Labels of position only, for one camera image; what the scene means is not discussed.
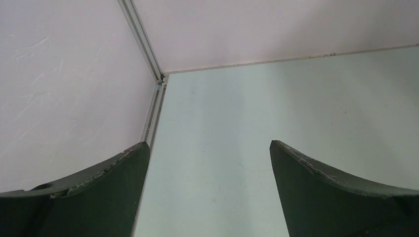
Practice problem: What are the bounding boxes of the aluminium frame corner post left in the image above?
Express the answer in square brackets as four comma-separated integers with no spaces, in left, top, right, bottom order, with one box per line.
[118,0,165,84]

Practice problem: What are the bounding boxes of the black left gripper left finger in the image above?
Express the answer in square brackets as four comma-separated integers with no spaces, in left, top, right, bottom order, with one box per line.
[0,142,150,237]

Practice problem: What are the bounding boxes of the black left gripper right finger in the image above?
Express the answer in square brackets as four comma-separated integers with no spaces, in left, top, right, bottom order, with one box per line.
[270,140,419,237]

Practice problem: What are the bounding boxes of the aluminium frame left floor rail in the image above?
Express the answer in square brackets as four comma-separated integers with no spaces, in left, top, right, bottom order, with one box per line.
[130,82,167,237]

